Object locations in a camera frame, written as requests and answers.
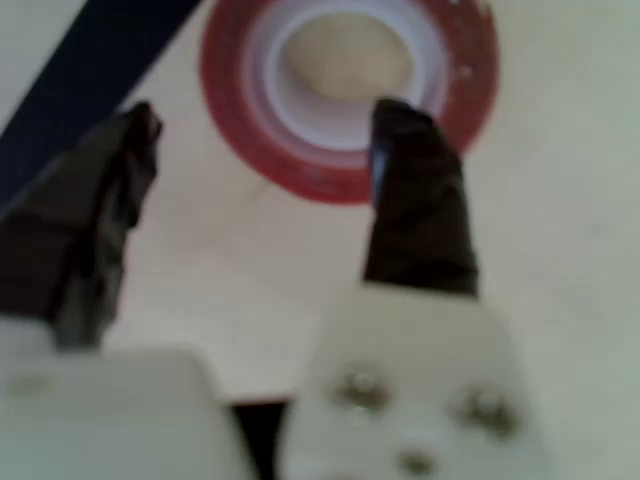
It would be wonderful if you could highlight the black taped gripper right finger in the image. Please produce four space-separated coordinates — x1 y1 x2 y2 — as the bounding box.
282 97 546 480

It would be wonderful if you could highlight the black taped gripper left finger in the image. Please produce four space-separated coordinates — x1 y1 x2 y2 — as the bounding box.
0 102 162 347

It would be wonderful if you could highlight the red tape roll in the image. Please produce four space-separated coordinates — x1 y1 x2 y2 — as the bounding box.
199 0 502 207

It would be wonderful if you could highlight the black tape strip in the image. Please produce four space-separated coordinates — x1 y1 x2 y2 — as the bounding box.
0 0 202 211

